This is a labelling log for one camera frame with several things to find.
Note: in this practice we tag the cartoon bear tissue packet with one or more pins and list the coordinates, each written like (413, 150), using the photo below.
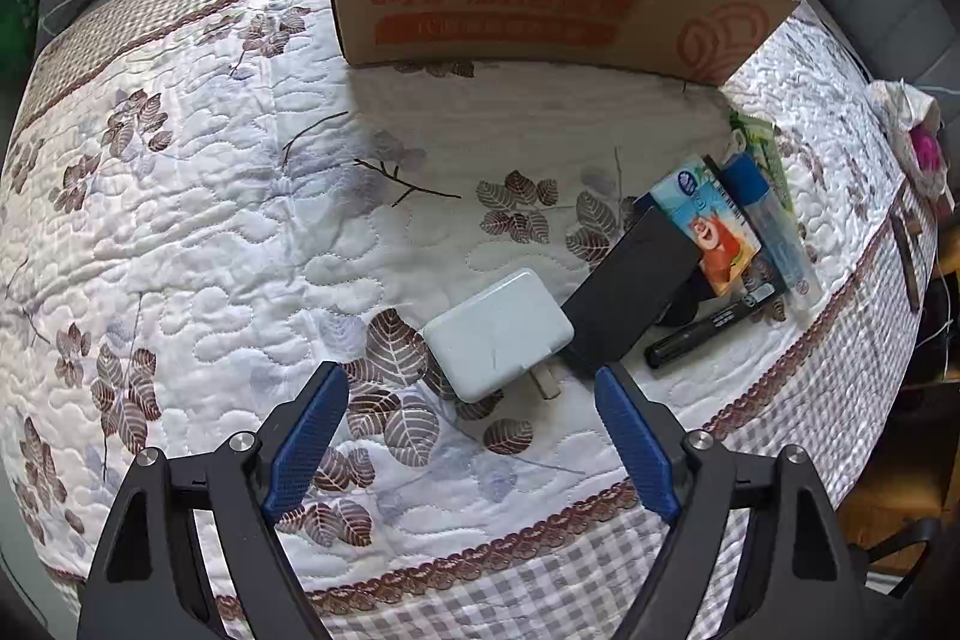
(712, 220)

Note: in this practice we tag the pink and white cloth bundle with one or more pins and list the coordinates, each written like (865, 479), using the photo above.
(922, 149)

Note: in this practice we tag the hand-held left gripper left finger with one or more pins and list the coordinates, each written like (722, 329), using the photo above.
(307, 445)

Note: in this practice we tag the black marker pen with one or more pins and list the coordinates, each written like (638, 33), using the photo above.
(697, 334)

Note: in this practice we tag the white charger adapter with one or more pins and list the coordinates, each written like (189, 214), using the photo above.
(487, 332)

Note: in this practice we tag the leaf-print quilted bedspread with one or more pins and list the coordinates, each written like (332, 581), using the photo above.
(225, 197)

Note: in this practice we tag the blue-capped clear glue tube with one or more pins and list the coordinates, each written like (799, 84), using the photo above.
(772, 220)

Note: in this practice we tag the green packet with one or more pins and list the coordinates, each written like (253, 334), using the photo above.
(765, 149)

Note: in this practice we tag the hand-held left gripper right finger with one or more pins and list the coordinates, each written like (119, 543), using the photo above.
(637, 445)

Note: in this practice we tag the black power bank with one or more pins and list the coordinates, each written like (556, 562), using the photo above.
(622, 295)

